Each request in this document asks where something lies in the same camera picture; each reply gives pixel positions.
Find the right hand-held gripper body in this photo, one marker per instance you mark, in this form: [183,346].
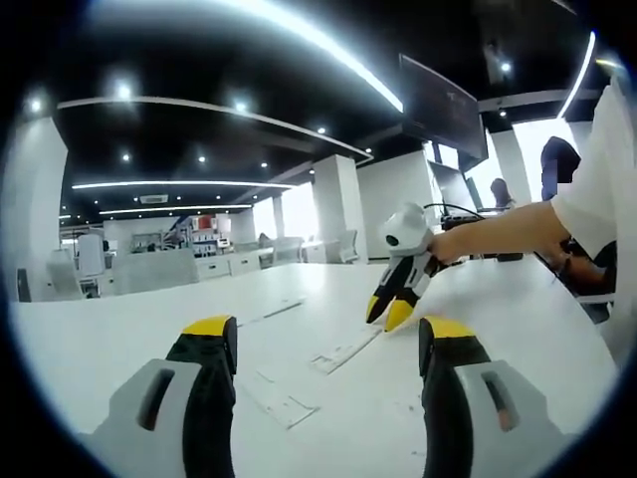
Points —
[410,226]

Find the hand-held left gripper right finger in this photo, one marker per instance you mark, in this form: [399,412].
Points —
[443,398]

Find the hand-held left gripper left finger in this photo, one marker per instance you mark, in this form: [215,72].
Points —
[204,398]

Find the white socket holder cover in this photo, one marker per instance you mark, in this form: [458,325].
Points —
[343,351]

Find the white slotted socket holder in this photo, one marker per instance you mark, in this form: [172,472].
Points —
[278,403]

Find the person's right hand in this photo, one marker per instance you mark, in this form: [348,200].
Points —
[450,249]

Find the dark desk monitor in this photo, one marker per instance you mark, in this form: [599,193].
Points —
[448,184]

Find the white office chair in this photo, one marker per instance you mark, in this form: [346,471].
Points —
[287,251]
[348,246]
[64,276]

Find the long white plastic strip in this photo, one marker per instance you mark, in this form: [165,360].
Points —
[278,311]

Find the hanging dark monitor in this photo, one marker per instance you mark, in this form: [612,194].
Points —
[443,104]

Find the white counter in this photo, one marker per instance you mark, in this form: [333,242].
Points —
[154,271]

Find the display shelf with boxes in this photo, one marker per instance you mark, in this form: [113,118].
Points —
[213,235]

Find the white tall appliance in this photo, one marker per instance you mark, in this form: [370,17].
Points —
[91,255]

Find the long ceiling light strip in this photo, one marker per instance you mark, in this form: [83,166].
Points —
[323,50]

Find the ceiling air vent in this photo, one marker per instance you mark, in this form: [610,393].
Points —
[154,199]

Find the person in white shirt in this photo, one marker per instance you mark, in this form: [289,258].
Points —
[607,149]

